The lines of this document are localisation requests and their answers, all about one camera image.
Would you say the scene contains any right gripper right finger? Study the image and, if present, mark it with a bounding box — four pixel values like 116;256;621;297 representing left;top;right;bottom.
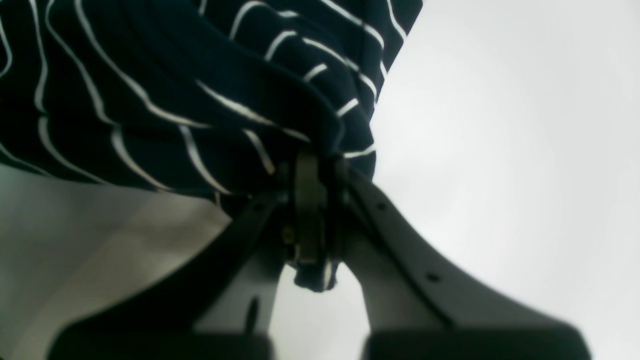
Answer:
322;159;592;360

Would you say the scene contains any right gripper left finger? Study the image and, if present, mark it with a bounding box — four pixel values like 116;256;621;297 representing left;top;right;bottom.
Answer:
50;190;321;360

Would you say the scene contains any black white striped T-shirt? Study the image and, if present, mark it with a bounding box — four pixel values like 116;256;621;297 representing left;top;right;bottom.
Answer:
1;0;424;217

